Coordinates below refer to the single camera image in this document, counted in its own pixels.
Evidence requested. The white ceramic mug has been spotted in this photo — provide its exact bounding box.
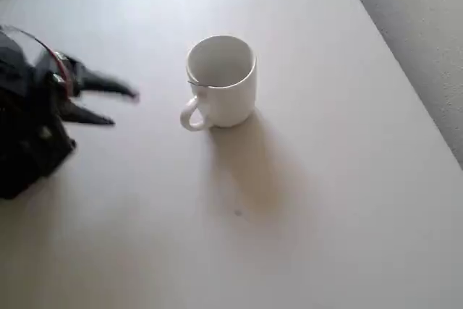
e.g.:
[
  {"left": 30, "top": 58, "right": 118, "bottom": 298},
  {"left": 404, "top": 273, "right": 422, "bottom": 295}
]
[{"left": 179, "top": 35, "right": 258, "bottom": 132}]

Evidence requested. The red wire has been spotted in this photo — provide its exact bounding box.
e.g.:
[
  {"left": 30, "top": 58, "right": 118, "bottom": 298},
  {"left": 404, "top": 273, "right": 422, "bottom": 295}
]
[{"left": 53, "top": 51, "right": 79, "bottom": 97}]

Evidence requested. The thin black cable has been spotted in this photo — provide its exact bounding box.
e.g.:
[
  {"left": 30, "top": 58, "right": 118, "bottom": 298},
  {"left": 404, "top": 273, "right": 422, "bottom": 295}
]
[{"left": 0, "top": 25, "right": 57, "bottom": 57}]

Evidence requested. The silver metal spoon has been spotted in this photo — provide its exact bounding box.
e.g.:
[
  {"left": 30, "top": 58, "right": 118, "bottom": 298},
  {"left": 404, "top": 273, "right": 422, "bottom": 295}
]
[{"left": 186, "top": 77, "right": 210, "bottom": 90}]

